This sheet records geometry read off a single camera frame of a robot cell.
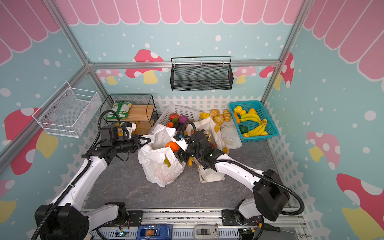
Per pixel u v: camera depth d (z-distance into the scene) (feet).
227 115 3.81
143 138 2.46
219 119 3.66
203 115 3.81
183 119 3.58
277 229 2.29
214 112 3.82
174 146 2.39
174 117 3.58
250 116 3.68
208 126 2.92
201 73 3.08
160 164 2.19
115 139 2.06
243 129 3.40
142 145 2.37
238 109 3.70
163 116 3.51
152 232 2.16
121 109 3.17
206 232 2.23
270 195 1.38
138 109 3.35
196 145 1.92
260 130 3.47
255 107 3.82
